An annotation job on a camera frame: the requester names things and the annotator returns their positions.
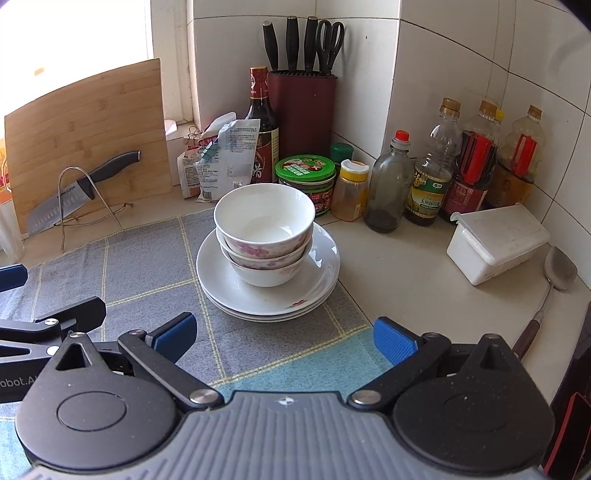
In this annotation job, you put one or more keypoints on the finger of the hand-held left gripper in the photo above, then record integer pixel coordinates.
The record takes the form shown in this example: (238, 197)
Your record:
(11, 278)
(69, 316)

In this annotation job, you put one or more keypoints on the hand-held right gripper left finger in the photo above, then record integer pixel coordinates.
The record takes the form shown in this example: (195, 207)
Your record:
(173, 337)

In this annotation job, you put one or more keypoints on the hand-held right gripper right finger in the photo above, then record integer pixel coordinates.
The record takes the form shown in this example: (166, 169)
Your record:
(395, 341)

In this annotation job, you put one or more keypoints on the white fruit-print plate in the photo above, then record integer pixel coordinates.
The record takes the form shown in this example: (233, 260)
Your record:
(217, 277)
(263, 319)
(258, 312)

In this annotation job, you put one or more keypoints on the white pink-flower bowl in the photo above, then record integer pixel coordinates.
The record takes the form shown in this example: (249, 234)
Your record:
(263, 217)
(268, 278)
(263, 263)

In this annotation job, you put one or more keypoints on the grey-blue checked cloth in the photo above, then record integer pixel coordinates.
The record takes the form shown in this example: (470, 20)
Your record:
(138, 277)

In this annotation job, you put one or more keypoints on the white plastic container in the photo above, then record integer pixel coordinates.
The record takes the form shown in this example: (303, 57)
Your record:
(494, 244)

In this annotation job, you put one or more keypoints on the red-capped glass bottle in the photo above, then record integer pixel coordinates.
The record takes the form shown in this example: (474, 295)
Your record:
(388, 189)

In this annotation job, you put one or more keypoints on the yellow-lidded spice jar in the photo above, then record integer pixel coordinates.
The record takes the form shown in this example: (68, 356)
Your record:
(351, 194)

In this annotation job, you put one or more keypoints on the green-labelled oil bottle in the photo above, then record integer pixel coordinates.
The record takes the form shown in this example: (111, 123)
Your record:
(429, 184)

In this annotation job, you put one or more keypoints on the red and white food packet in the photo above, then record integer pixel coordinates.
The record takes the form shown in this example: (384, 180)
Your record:
(188, 175)

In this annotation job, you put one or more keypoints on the bamboo cutting board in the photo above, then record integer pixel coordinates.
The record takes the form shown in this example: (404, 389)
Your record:
(83, 120)

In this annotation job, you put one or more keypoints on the white printed food packet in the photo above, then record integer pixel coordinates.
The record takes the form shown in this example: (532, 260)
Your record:
(226, 166)

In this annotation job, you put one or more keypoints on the green-lidded food tub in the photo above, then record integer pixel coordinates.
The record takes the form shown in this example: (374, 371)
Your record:
(304, 184)

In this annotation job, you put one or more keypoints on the dark red-edged object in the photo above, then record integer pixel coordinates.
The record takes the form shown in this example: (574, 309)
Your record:
(572, 392)

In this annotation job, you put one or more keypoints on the white carton box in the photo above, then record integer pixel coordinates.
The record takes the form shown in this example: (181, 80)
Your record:
(173, 147)

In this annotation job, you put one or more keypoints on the green bag clip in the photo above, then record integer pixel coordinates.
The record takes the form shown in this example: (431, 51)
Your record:
(207, 150)

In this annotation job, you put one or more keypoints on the small green-capped jar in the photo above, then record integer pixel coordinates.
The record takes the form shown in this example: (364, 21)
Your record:
(340, 154)

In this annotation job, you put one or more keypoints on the metal binder clip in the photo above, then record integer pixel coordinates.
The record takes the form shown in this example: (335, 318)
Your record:
(194, 136)

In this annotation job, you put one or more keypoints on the dark soy sauce bottle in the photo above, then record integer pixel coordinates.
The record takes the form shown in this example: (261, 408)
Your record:
(263, 134)

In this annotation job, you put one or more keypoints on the dark red knife block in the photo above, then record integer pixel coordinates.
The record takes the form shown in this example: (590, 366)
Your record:
(304, 115)

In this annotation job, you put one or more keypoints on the black kitchen scissors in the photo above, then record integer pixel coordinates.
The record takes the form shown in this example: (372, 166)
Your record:
(330, 46)

